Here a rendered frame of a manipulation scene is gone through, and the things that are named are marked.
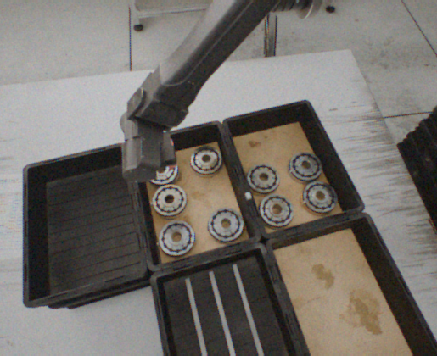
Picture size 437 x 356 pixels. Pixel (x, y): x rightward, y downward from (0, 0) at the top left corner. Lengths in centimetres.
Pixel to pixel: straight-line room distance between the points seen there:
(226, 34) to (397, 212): 96
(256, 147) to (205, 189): 23
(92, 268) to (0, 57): 235
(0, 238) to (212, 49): 102
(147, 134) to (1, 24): 290
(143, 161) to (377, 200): 91
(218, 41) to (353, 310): 76
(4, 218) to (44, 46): 192
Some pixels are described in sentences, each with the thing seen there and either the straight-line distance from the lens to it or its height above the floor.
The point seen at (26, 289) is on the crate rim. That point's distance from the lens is 89.
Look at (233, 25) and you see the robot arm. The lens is 40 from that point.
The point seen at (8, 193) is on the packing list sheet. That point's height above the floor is 70.
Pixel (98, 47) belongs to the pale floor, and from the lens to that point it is 276.
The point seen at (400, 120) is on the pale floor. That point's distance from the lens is 245.
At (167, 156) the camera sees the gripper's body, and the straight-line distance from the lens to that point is 62.
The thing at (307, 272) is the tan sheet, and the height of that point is 83.
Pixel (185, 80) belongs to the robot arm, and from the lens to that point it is 44.
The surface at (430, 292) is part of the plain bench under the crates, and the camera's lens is 119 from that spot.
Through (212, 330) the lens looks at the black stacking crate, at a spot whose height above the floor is 83.
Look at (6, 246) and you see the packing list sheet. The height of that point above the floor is 70.
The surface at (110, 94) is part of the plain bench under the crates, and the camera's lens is 139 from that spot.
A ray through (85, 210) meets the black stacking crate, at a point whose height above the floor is 83.
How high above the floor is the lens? 169
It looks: 65 degrees down
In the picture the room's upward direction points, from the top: straight up
